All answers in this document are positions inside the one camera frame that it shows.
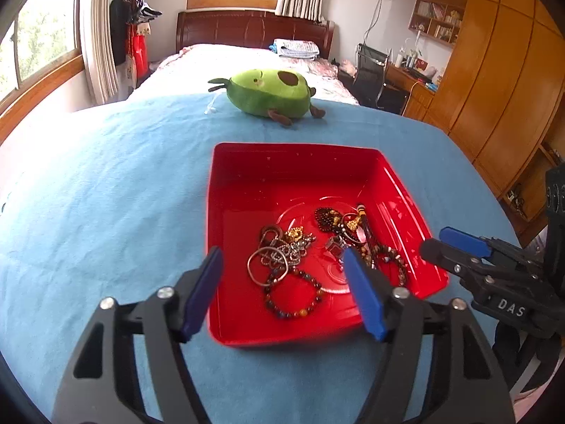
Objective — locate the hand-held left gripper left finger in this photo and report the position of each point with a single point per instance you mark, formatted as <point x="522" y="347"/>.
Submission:
<point x="203" y="291"/>

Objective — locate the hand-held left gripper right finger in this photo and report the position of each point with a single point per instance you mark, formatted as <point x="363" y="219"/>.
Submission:
<point x="364" y="296"/>

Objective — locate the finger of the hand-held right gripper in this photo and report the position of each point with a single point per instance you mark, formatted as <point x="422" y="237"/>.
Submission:
<point x="446" y="256"/>
<point x="463" y="238"/>

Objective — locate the silver bangle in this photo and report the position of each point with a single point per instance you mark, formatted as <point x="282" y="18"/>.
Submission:
<point x="249" y="269"/>

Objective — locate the gold pendant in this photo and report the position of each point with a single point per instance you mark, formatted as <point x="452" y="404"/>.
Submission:
<point x="295" y="232"/>

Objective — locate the red plastic box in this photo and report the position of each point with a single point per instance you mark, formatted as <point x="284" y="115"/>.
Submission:
<point x="247" y="185"/>

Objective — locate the red cube charm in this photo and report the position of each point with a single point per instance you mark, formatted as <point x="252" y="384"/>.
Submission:
<point x="337" y="247"/>

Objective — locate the pink cloth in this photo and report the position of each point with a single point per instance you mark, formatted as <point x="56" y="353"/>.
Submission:
<point x="527" y="404"/>

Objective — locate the wooden desk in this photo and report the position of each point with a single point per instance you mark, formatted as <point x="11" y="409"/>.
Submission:
<point x="417" y="97"/>

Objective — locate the wooden wardrobe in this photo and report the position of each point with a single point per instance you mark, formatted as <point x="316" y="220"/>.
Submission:
<point x="485" y="75"/>

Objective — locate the black office chair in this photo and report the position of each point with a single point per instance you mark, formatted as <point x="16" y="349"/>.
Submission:
<point x="368" y="75"/>

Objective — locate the green avocado plush toy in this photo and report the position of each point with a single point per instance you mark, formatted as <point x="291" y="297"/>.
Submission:
<point x="265" y="92"/>

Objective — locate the floral bed quilt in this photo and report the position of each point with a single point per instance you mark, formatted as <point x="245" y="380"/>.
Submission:
<point x="212" y="57"/>

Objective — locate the red hanging bag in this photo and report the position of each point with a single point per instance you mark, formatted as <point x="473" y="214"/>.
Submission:
<point x="140" y="53"/>

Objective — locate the folded clothes pile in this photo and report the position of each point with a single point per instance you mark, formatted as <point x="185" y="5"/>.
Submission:
<point x="295" y="48"/>

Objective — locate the dark wooden headboard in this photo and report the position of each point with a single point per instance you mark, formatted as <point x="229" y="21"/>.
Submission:
<point x="247" y="31"/>

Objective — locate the black hanging garment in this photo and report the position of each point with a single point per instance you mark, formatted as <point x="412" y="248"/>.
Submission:
<point x="118" y="31"/>

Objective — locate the striped hanging garment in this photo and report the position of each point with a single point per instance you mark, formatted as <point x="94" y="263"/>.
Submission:
<point x="148" y="9"/>

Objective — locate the wooden framed bay window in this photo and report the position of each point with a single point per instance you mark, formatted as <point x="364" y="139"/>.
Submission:
<point x="35" y="39"/>

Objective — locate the wooden wall shelf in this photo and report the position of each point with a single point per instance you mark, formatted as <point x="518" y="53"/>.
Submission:
<point x="437" y="20"/>

